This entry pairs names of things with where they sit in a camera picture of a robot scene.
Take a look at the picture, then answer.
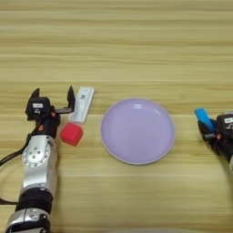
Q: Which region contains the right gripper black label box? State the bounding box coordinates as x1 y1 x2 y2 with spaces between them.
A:
216 113 233 138

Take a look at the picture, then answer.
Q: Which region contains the white rectangular test cassette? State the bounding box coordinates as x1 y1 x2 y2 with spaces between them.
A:
67 86 96 124

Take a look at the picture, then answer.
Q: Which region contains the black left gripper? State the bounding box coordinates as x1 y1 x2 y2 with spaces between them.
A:
28 85 76 140

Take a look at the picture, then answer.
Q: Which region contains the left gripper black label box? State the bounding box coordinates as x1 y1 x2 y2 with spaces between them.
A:
25 96 52 122

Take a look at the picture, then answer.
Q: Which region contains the purple round plate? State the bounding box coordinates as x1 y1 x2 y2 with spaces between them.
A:
100 97 176 166

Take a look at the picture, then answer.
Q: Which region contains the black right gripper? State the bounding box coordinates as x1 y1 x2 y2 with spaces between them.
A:
197 119 233 162

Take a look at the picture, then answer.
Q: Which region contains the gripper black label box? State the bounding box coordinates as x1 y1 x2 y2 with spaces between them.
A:
216 113 233 138
25 96 52 122

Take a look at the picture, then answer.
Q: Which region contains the red cube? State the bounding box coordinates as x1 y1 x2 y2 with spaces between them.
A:
59 122 85 147

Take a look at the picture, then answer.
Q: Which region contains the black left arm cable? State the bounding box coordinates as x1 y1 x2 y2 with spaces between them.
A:
0 127 39 206

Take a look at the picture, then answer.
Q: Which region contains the blue rectangular block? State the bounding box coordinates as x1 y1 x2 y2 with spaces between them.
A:
194 107 218 133

